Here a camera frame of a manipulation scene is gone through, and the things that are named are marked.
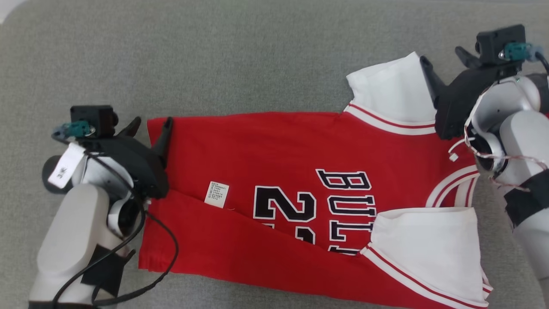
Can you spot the red white basketball jersey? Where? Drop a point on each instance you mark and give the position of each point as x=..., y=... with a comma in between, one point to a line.
x=274, y=150

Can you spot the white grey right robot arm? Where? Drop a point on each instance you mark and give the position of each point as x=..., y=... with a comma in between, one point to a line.
x=523, y=137

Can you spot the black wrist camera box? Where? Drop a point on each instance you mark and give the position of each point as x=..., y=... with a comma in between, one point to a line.
x=497, y=40
x=92, y=120

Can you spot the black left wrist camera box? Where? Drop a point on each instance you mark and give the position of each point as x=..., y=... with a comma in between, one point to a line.
x=92, y=120

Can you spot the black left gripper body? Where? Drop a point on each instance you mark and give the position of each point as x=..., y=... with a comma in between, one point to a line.
x=141, y=167

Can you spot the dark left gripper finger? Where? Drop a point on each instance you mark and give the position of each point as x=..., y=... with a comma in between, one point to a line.
x=131, y=128
x=164, y=141

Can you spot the teal right camera connector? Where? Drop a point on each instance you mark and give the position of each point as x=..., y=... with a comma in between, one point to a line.
x=517, y=50

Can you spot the teal left camera connector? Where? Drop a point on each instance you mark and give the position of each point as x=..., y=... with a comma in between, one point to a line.
x=75, y=128

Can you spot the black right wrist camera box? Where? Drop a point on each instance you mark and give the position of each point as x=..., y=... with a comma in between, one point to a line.
x=497, y=40

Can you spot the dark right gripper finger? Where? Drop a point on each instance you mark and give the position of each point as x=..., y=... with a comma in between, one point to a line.
x=469, y=60
x=434, y=83

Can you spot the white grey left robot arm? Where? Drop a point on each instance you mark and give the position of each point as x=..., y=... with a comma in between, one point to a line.
x=73, y=240

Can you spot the teal camera connector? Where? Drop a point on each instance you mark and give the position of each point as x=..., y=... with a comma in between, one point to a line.
x=75, y=128
x=517, y=50

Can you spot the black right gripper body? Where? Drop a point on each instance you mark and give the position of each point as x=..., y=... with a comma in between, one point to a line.
x=459, y=98

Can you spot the white paper label tag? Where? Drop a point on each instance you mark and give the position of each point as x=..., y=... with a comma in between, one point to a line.
x=64, y=167

